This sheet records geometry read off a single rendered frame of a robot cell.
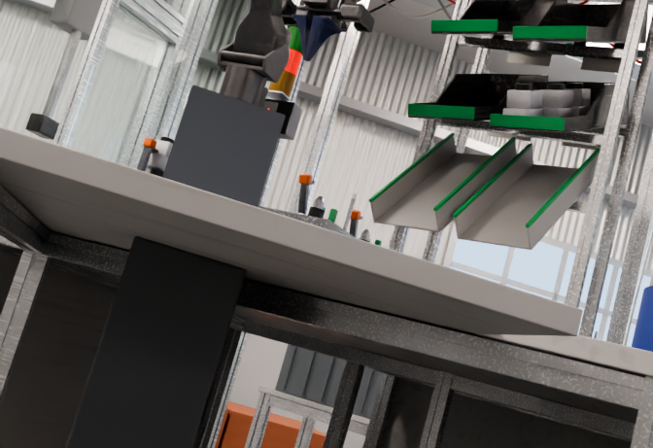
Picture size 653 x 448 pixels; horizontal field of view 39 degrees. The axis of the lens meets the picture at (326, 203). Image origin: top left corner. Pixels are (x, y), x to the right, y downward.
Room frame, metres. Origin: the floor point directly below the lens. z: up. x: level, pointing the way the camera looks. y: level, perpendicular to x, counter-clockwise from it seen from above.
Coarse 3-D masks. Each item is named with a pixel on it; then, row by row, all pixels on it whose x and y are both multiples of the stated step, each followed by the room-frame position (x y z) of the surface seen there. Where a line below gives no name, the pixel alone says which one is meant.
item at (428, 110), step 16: (464, 80) 1.65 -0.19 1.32; (480, 80) 1.69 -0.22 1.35; (496, 80) 1.70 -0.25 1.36; (512, 80) 1.68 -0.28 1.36; (528, 80) 1.57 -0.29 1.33; (544, 80) 1.62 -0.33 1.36; (448, 96) 1.61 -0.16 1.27; (464, 96) 1.66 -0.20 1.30; (480, 96) 1.70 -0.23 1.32; (496, 96) 1.71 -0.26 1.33; (416, 112) 1.52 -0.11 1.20; (432, 112) 1.50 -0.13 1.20; (448, 112) 1.48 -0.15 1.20; (464, 112) 1.46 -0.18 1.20; (480, 112) 1.47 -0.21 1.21; (496, 112) 1.51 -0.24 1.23
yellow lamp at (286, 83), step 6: (288, 72) 1.86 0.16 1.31; (282, 78) 1.86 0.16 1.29; (288, 78) 1.86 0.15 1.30; (294, 78) 1.88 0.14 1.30; (270, 84) 1.87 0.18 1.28; (276, 84) 1.86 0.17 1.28; (282, 84) 1.86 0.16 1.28; (288, 84) 1.86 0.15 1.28; (276, 90) 1.86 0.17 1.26; (282, 90) 1.86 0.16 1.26; (288, 90) 1.87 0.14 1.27; (288, 96) 1.87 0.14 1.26
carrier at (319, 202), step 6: (318, 198) 1.75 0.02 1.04; (354, 198) 1.75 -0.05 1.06; (318, 204) 1.75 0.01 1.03; (312, 210) 1.75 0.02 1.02; (318, 210) 1.74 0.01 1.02; (324, 210) 1.80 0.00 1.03; (330, 210) 1.79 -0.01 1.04; (336, 210) 1.79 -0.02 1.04; (348, 210) 1.76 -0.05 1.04; (312, 216) 1.75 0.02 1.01; (318, 216) 1.74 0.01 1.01; (330, 216) 1.79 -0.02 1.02; (348, 216) 1.75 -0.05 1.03; (348, 222) 1.76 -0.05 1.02
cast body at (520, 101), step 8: (520, 88) 1.43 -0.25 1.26; (528, 88) 1.43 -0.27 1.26; (512, 96) 1.44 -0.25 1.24; (520, 96) 1.43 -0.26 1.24; (528, 96) 1.42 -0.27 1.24; (536, 96) 1.43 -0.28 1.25; (512, 104) 1.44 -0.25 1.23; (520, 104) 1.43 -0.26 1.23; (528, 104) 1.42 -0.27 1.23; (536, 104) 1.44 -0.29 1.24; (504, 112) 1.44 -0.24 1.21; (512, 112) 1.43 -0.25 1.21; (520, 112) 1.42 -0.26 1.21; (528, 112) 1.42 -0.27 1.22; (536, 112) 1.44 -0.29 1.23
